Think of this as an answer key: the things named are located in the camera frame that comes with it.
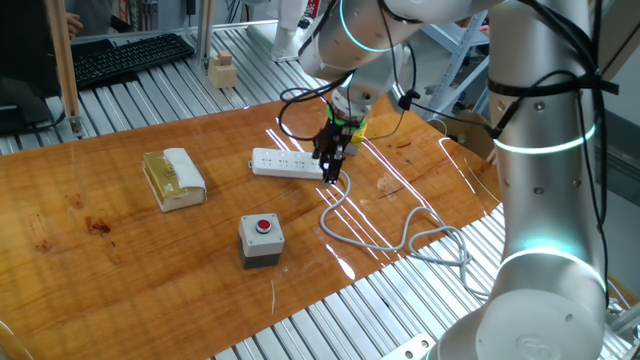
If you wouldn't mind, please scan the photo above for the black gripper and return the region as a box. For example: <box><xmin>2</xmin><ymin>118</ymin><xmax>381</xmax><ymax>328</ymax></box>
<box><xmin>312</xmin><ymin>116</ymin><xmax>362</xmax><ymax>185</ymax></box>

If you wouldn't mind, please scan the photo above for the white four-socket power strip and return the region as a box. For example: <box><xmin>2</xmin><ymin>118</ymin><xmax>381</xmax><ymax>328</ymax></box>
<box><xmin>248</xmin><ymin>146</ymin><xmax>327</xmax><ymax>182</ymax></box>

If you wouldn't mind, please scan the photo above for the person hand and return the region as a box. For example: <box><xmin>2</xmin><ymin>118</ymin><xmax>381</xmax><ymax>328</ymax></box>
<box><xmin>65</xmin><ymin>11</ymin><xmax>85</xmax><ymax>40</ymax></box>

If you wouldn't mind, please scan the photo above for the green button yellow box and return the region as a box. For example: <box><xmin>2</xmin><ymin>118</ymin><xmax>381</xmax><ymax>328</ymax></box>
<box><xmin>344</xmin><ymin>119</ymin><xmax>369</xmax><ymax>157</ymax></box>

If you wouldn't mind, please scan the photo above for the red button grey box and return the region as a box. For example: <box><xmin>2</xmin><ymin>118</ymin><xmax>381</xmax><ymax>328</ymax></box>
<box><xmin>237</xmin><ymin>212</ymin><xmax>286</xmax><ymax>271</ymax></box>

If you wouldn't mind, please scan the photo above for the cardboard box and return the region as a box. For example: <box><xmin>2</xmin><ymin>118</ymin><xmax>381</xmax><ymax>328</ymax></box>
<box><xmin>429</xmin><ymin>110</ymin><xmax>499</xmax><ymax>161</ymax></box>

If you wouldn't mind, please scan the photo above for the wooden block puzzle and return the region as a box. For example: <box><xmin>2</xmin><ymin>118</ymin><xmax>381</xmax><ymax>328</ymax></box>
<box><xmin>207</xmin><ymin>49</ymin><xmax>239</xmax><ymax>90</ymax></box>

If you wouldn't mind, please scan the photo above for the white metal shelf rack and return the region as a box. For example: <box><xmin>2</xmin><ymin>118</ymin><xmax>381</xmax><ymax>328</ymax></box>
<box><xmin>404</xmin><ymin>9</ymin><xmax>496</xmax><ymax>121</ymax></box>

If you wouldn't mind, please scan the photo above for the gold tissue pack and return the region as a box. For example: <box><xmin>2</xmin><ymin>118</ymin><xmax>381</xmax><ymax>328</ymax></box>
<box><xmin>141</xmin><ymin>147</ymin><xmax>208</xmax><ymax>214</ymax></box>

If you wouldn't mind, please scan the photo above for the brown wood-pattern mat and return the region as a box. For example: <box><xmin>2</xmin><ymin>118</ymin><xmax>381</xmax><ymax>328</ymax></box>
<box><xmin>0</xmin><ymin>79</ymin><xmax>506</xmax><ymax>360</ymax></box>

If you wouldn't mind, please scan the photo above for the black keyboard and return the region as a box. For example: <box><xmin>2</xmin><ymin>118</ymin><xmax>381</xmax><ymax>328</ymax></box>
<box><xmin>69</xmin><ymin>32</ymin><xmax>196</xmax><ymax>91</ymax></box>

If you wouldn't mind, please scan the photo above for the black monitor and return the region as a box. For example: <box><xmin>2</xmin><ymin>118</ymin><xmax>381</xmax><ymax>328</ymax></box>
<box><xmin>0</xmin><ymin>0</ymin><xmax>66</xmax><ymax>136</ymax></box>

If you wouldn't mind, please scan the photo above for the grey power strip cord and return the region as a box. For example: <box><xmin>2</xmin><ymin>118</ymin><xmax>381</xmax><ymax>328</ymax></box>
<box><xmin>318</xmin><ymin>169</ymin><xmax>489</xmax><ymax>301</ymax></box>

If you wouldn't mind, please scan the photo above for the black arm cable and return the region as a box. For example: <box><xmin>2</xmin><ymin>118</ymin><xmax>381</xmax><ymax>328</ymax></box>
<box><xmin>277</xmin><ymin>0</ymin><xmax>501</xmax><ymax>144</ymax></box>

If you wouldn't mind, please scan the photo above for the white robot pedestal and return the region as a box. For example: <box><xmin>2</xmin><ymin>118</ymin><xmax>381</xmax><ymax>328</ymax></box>
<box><xmin>247</xmin><ymin>0</ymin><xmax>314</xmax><ymax>64</ymax></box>

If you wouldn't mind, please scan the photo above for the aluminium frame profile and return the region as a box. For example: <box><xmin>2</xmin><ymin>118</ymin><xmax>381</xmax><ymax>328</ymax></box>
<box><xmin>194</xmin><ymin>0</ymin><xmax>216</xmax><ymax>64</ymax></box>

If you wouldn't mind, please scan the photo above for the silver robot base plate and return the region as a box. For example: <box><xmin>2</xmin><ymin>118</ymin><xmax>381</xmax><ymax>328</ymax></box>
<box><xmin>379</xmin><ymin>332</ymin><xmax>436</xmax><ymax>360</ymax></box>

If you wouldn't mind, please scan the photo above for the tan wooden post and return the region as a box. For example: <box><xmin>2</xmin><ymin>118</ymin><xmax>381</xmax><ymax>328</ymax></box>
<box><xmin>44</xmin><ymin>0</ymin><xmax>84</xmax><ymax>136</ymax></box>

